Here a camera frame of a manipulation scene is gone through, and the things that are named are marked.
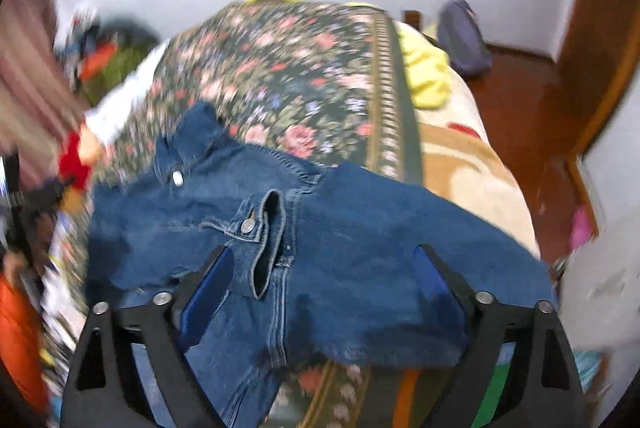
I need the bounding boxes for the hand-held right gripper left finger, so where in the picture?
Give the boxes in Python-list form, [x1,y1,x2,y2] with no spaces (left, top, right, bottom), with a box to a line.
[60,245,236,428]

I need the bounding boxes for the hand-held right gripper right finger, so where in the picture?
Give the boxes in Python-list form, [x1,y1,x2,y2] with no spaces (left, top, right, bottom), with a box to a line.
[414,244,586,428]

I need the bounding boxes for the blue denim jeans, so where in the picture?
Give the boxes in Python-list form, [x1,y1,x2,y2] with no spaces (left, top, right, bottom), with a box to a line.
[85,101,558,428]

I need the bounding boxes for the cream printed blanket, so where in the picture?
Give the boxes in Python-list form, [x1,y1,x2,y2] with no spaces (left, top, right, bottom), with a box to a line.
[392,18,601,428]

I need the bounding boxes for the pink item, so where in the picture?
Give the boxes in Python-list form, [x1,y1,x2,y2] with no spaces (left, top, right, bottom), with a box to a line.
[570,203,596,249]

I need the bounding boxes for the light grey bundle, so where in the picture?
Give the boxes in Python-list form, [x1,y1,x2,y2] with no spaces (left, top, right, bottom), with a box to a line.
[555,228,640,349]

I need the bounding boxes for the red plush toy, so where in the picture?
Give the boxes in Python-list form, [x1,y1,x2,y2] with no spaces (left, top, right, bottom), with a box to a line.
[57,128,103,209]

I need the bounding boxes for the orange cloth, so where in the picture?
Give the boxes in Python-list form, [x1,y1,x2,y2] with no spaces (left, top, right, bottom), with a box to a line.
[0,273,51,414]

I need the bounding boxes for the white cloth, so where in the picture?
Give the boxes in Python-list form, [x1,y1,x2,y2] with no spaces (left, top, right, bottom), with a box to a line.
[82,41,168,144]

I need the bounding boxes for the yellow fleece blanket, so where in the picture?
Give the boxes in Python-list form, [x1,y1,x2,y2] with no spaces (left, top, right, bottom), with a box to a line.
[247,0,451,109]

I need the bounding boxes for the dark floral blanket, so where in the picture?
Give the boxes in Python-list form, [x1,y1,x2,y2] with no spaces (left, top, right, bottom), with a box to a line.
[45,1,426,428]

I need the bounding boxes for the green storage box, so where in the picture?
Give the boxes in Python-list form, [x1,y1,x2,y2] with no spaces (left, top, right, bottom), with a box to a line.
[82,46,151,104]

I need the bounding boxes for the grey blue backpack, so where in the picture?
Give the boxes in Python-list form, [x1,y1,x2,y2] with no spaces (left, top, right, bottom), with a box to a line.
[437,0,493,76]

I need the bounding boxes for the orange box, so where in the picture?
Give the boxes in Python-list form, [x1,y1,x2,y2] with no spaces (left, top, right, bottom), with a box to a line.
[80,43,118,79]

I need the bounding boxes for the pink striped curtain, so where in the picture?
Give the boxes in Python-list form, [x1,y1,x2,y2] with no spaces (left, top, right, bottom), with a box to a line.
[0,0,86,189]

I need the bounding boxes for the pile of clutter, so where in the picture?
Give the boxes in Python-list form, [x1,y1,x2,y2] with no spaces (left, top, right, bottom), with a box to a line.
[55,8,161,59]

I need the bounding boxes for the wooden door frame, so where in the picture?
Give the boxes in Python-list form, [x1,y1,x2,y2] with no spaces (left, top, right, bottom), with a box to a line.
[550,0,640,159]

